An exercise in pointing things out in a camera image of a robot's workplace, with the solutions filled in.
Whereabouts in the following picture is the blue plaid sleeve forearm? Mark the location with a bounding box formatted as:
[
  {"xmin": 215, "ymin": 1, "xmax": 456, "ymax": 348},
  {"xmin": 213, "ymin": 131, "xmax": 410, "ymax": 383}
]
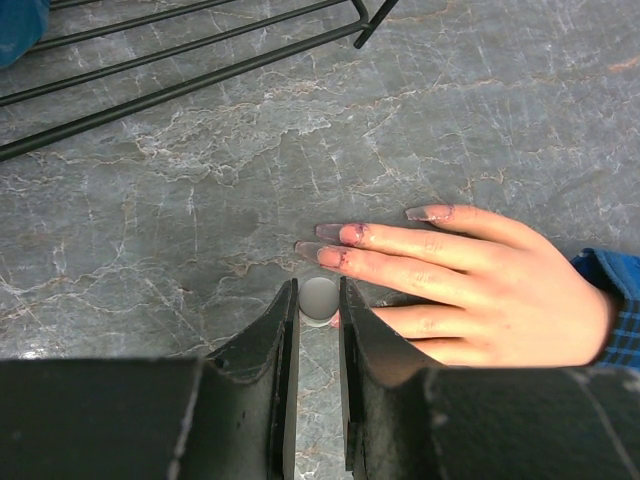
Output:
[{"xmin": 570, "ymin": 248, "xmax": 640, "ymax": 370}]

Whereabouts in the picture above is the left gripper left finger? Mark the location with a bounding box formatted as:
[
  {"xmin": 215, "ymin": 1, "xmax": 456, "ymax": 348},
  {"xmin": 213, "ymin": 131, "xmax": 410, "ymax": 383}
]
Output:
[{"xmin": 1, "ymin": 280, "xmax": 300, "ymax": 479}]

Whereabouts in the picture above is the black wire dish rack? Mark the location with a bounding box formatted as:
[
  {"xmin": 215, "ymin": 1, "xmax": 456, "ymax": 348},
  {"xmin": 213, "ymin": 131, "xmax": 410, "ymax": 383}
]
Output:
[{"xmin": 1, "ymin": 1, "xmax": 394, "ymax": 161}]

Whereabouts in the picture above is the mannequin hand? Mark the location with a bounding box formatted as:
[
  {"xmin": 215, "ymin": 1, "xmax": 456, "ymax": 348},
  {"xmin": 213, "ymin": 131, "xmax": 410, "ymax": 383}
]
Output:
[{"xmin": 295, "ymin": 205, "xmax": 613, "ymax": 367}]

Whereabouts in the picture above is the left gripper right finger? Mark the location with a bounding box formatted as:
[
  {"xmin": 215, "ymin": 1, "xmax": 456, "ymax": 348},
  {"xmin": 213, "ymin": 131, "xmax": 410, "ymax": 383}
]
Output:
[{"xmin": 339, "ymin": 279, "xmax": 639, "ymax": 480}]

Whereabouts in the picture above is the blue item in rack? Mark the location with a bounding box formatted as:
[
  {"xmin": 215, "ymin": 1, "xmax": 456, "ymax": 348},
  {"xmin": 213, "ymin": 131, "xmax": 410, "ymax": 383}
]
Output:
[{"xmin": 0, "ymin": 0, "xmax": 51, "ymax": 68}]

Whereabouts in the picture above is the white nail polish cap brush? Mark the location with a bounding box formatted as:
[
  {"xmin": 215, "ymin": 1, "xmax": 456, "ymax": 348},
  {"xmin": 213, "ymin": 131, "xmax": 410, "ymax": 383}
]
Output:
[{"xmin": 299, "ymin": 277, "xmax": 339, "ymax": 328}]

